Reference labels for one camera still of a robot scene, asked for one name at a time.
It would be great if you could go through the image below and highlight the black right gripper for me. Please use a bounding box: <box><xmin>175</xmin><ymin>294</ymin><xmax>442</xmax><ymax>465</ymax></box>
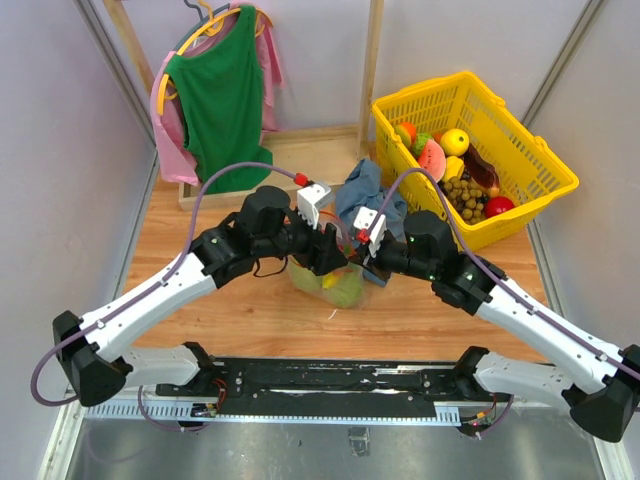
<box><xmin>348</xmin><ymin>232</ymin><xmax>436</xmax><ymax>282</ymax></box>

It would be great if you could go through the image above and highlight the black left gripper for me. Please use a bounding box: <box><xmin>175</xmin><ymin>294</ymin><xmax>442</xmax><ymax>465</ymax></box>
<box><xmin>255</xmin><ymin>203</ymin><xmax>348</xmax><ymax>274</ymax></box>

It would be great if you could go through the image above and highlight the cherry tomato branch toy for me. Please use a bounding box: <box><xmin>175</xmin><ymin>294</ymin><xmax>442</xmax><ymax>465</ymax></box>
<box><xmin>336</xmin><ymin>237</ymin><xmax>356</xmax><ymax>258</ymax></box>

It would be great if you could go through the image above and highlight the green cabbage toy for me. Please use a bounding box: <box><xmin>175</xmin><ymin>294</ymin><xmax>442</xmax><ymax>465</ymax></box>
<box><xmin>288</xmin><ymin>264</ymin><xmax>323</xmax><ymax>294</ymax></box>
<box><xmin>323</xmin><ymin>273</ymin><xmax>364</xmax><ymax>308</ymax></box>

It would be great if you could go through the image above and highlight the yellow banana toy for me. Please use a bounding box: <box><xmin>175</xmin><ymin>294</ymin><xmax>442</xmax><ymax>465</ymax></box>
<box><xmin>322</xmin><ymin>272</ymin><xmax>344</xmax><ymax>290</ymax></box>

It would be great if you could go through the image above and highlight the clear zip top bag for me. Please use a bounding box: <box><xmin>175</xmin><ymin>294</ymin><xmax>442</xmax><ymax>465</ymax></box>
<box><xmin>287</xmin><ymin>209</ymin><xmax>374</xmax><ymax>309</ymax></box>

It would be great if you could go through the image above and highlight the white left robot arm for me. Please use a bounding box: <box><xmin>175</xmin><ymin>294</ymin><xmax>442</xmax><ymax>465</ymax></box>
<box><xmin>53</xmin><ymin>184</ymin><xmax>347</xmax><ymax>407</ymax></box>

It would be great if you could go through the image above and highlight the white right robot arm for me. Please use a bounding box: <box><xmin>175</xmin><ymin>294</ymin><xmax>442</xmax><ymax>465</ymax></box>
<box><xmin>354</xmin><ymin>207</ymin><xmax>639</xmax><ymax>443</ymax></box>

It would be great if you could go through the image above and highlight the green tank top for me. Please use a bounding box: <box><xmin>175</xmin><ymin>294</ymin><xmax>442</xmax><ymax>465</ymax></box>
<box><xmin>165</xmin><ymin>5</ymin><xmax>273</xmax><ymax>195</ymax></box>

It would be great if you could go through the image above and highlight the blue crumpled cloth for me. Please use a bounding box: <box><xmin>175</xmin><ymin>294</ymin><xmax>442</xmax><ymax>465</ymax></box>
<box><xmin>333</xmin><ymin>158</ymin><xmax>409</xmax><ymax>287</ymax></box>

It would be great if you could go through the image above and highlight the wooden clothes rack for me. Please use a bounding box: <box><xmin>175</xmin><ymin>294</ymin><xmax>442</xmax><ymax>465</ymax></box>
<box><xmin>104</xmin><ymin>1</ymin><xmax>384</xmax><ymax>187</ymax></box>

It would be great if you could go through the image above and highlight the watermelon slice toy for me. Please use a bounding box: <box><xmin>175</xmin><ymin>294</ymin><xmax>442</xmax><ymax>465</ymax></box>
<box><xmin>417</xmin><ymin>139</ymin><xmax>447</xmax><ymax>182</ymax></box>

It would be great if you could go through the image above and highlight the yellow bell pepper toy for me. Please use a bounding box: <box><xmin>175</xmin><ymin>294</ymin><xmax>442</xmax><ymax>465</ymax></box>
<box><xmin>442</xmin><ymin>156</ymin><xmax>465</xmax><ymax>182</ymax></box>

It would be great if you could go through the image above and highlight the red apple toy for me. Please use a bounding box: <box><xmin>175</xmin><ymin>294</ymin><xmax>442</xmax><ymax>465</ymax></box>
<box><xmin>484</xmin><ymin>196</ymin><xmax>515</xmax><ymax>219</ymax></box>

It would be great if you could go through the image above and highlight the green custard apple toy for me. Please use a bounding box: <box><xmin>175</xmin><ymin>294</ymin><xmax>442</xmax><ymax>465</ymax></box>
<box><xmin>411</xmin><ymin>133</ymin><xmax>432</xmax><ymax>158</ymax></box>

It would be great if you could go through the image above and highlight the yellow plastic basket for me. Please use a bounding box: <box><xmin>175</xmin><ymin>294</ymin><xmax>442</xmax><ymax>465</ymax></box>
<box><xmin>371</xmin><ymin>71</ymin><xmax>579</xmax><ymax>251</ymax></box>

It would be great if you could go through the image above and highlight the orange peach toy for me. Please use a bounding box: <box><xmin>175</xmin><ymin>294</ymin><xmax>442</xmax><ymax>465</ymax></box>
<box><xmin>394</xmin><ymin>121</ymin><xmax>417</xmax><ymax>149</ymax></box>

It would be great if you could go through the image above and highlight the yellow lemon toy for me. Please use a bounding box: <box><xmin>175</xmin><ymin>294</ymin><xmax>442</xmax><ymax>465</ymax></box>
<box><xmin>439</xmin><ymin>128</ymin><xmax>470</xmax><ymax>157</ymax></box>

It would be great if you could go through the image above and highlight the pink shirt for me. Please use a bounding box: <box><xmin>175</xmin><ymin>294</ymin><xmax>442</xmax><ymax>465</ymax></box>
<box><xmin>150</xmin><ymin>26</ymin><xmax>284</xmax><ymax>186</ymax></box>

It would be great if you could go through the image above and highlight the yellow clothes hanger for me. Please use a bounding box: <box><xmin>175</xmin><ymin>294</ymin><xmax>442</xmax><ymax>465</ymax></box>
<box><xmin>157</xmin><ymin>5</ymin><xmax>275</xmax><ymax>117</ymax></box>

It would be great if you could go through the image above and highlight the grey clothes hanger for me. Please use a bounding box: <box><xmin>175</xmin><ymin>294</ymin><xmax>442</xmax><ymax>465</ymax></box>
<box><xmin>174</xmin><ymin>0</ymin><xmax>230</xmax><ymax>50</ymax></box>

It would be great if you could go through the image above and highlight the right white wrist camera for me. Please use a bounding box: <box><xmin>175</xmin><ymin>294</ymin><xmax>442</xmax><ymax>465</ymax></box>
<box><xmin>352</xmin><ymin>206</ymin><xmax>387</xmax><ymax>258</ymax></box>

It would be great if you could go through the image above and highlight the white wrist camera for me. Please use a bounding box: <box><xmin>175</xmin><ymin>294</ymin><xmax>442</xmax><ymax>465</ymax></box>
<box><xmin>352</xmin><ymin>206</ymin><xmax>387</xmax><ymax>258</ymax></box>
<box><xmin>296</xmin><ymin>183</ymin><xmax>334</xmax><ymax>229</ymax></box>

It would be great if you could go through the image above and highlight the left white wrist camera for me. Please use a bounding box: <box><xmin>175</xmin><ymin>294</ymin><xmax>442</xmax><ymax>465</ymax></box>
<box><xmin>296</xmin><ymin>183</ymin><xmax>334</xmax><ymax>229</ymax></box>

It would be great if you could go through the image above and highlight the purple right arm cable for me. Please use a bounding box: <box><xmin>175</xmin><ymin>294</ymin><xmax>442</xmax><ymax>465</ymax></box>
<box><xmin>372</xmin><ymin>167</ymin><xmax>640</xmax><ymax>381</ymax></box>

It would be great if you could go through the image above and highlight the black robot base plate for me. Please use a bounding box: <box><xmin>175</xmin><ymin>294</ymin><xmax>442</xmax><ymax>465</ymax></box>
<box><xmin>155</xmin><ymin>357</ymin><xmax>508</xmax><ymax>421</ymax></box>

